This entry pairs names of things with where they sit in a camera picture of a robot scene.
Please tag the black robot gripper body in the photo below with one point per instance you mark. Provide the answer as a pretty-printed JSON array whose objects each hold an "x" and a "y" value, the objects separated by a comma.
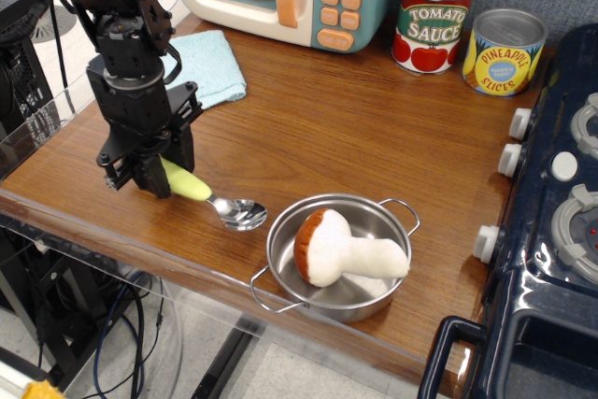
[{"x": 141, "y": 114}]

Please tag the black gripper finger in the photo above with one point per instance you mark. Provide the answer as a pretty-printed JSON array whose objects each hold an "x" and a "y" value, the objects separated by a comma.
[
  {"x": 149, "y": 175},
  {"x": 180, "y": 150}
]

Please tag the spoon with green handle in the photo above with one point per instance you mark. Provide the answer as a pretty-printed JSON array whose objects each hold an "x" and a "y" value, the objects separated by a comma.
[{"x": 236, "y": 214}]

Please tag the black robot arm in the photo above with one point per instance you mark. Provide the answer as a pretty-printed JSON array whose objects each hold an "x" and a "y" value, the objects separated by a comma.
[{"x": 132, "y": 36}]

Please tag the plush mushroom toy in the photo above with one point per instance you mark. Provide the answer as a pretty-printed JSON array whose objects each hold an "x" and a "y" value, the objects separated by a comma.
[{"x": 325, "y": 249}]

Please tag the light blue folded towel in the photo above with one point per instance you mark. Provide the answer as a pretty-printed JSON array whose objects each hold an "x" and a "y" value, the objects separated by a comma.
[{"x": 208, "y": 60}]

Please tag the black desk at left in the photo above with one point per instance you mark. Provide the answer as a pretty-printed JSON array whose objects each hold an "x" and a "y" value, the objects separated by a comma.
[{"x": 19, "y": 19}]

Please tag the tomato sauce can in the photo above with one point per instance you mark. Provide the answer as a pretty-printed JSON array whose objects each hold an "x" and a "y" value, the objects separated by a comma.
[{"x": 428, "y": 34}]

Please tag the pineapple slices can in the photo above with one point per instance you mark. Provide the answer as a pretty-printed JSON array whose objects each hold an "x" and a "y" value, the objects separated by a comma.
[{"x": 503, "y": 51}]

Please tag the dark blue toy stove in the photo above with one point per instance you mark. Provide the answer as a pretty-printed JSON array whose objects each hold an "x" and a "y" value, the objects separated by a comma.
[{"x": 538, "y": 334}]

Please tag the steel pan with handles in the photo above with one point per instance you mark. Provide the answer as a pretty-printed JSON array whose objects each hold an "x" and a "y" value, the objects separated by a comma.
[{"x": 352, "y": 298}]

